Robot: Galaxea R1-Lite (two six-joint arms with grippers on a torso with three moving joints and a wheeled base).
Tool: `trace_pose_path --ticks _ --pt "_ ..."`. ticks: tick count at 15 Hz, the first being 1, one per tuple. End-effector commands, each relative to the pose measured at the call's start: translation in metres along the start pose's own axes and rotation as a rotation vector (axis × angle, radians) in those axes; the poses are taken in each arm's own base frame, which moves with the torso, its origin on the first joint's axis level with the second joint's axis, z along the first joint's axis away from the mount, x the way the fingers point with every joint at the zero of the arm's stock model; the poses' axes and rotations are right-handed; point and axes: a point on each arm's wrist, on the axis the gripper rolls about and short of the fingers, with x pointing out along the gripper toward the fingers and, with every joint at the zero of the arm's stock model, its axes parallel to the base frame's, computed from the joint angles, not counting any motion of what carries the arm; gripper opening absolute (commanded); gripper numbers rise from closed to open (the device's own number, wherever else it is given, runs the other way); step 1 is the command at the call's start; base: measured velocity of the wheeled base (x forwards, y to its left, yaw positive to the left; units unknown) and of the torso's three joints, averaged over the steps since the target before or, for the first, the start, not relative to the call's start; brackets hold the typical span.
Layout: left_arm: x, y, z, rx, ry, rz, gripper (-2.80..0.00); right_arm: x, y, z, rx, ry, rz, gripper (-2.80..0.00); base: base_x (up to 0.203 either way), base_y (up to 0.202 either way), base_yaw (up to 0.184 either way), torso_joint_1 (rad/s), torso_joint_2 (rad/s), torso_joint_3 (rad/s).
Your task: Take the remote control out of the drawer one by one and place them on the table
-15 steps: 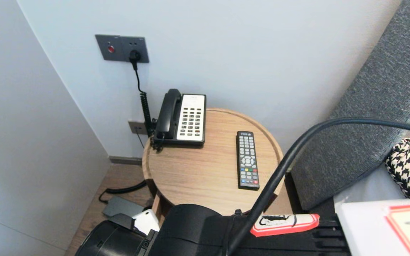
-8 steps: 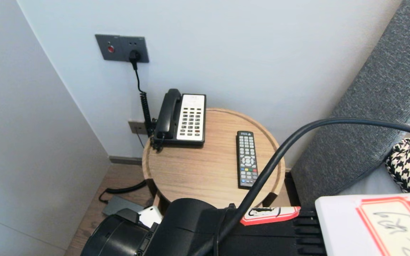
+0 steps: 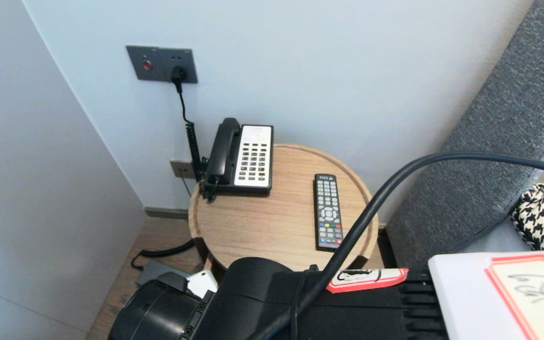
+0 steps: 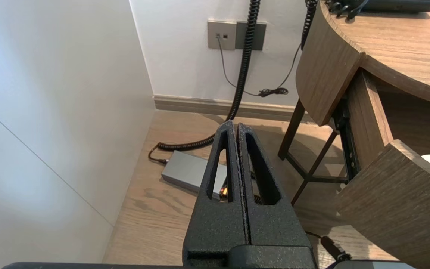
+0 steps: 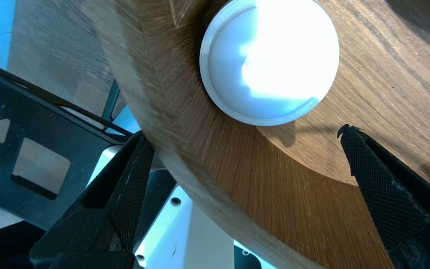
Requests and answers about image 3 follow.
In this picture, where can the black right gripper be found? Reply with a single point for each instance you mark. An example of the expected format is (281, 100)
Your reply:
(158, 311)

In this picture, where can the round wooden side table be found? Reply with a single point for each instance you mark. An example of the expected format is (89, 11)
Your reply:
(276, 217)
(209, 267)

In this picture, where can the black TV remote control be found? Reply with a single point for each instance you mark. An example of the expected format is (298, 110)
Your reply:
(327, 212)

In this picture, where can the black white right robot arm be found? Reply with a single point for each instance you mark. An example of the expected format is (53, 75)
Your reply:
(371, 311)

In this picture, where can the grey power adapter box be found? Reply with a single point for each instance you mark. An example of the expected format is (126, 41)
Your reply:
(154, 270)

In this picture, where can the thin grey phone line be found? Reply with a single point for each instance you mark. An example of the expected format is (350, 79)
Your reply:
(185, 185)

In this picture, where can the black telephone handset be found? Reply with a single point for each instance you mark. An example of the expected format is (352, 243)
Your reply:
(222, 151)

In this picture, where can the black white desk telephone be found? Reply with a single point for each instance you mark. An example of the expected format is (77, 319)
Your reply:
(253, 156)

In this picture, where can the small red bordered sticker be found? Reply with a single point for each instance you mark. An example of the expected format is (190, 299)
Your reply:
(366, 278)

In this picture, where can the large red bordered handwritten label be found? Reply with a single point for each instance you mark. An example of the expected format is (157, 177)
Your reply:
(531, 293)

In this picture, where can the grey fabric headboard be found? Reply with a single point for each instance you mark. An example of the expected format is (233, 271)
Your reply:
(503, 118)

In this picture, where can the small grey wall outlet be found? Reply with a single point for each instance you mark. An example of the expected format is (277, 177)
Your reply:
(180, 170)

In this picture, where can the grey wall socket panel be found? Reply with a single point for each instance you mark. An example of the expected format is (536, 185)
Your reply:
(158, 61)

